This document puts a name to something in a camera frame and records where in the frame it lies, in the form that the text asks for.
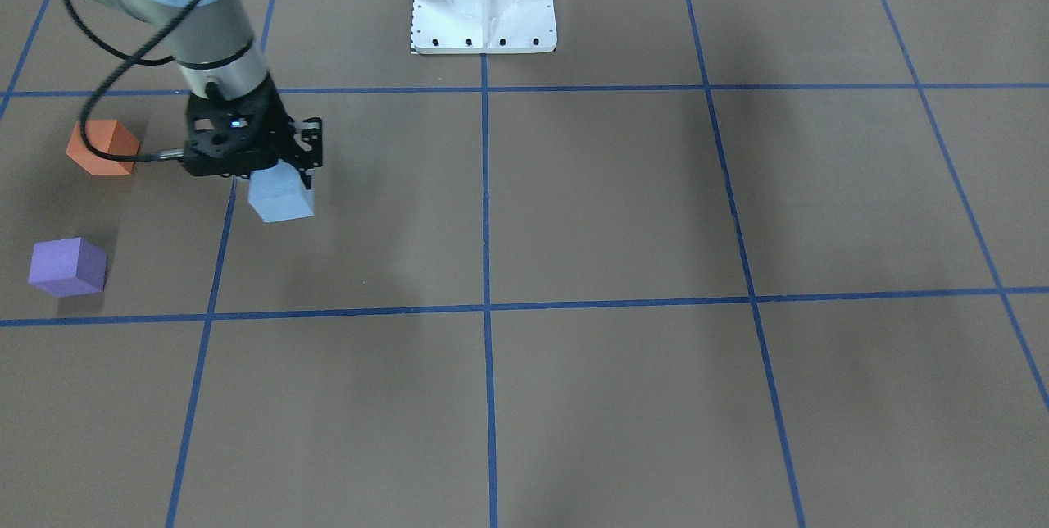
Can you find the purple foam block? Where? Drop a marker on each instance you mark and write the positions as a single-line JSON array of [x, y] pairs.
[[68, 267]]

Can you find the light blue foam block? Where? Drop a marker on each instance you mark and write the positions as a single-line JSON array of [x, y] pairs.
[[278, 194]]

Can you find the orange foam block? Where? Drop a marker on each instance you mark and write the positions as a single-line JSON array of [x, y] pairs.
[[107, 136]]

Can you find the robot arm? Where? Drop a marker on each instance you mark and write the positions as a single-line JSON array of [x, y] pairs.
[[211, 41]]

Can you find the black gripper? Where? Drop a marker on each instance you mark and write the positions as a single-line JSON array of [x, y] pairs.
[[281, 125]]

